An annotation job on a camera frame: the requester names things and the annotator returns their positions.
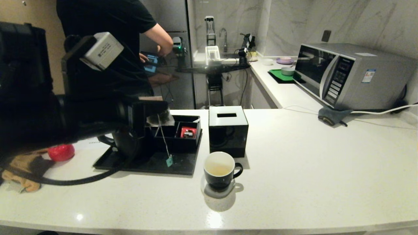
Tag white printed paper sheet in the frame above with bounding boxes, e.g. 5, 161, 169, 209
78, 136, 113, 146

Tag red toy tomato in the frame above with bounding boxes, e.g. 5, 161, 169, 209
47, 144, 75, 162

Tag black cup white inside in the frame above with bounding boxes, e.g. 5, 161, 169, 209
203, 151, 244, 190

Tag white dish rack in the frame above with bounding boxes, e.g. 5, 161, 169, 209
205, 45, 221, 65

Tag red sachet packet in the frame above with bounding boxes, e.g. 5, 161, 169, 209
181, 127, 198, 139

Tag green cutting board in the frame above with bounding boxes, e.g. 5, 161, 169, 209
269, 69, 296, 81

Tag green cutting mat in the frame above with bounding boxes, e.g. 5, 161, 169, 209
268, 69, 306, 84

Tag tan cloth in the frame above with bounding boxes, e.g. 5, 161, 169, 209
2, 152, 49, 192

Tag black serving tray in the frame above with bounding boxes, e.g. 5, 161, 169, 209
93, 127, 203, 176

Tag grey-blue cloth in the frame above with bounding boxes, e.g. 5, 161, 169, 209
318, 106, 353, 126

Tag person in black t-shirt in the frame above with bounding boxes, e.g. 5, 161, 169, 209
56, 0, 174, 98

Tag thick white power cable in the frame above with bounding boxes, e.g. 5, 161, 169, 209
349, 102, 418, 115

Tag white saucer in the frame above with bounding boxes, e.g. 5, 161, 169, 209
201, 178, 236, 199

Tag open laptop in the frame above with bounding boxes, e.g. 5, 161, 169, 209
140, 52, 161, 74

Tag person's bare hand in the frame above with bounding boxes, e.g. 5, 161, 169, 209
157, 42, 174, 57

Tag grey refrigerator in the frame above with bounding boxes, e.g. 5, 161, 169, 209
140, 0, 196, 109

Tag black compartment organizer box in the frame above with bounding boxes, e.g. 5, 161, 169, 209
145, 114, 202, 153

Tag upright black gripper stand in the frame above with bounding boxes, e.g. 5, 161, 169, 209
205, 15, 217, 46

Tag black tissue box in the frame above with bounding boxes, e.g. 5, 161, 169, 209
208, 105, 249, 158

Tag pyramid tea bag with string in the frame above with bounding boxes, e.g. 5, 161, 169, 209
146, 109, 176, 168

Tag wooden desk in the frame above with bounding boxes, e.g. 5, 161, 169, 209
149, 72, 179, 88

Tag beige wooden door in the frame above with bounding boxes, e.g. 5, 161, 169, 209
0, 0, 66, 95

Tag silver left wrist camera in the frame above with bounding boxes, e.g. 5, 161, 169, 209
80, 32, 125, 71

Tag silver microwave oven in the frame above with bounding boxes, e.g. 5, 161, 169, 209
293, 42, 417, 110

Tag black electric kettle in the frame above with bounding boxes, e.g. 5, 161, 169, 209
97, 126, 146, 161

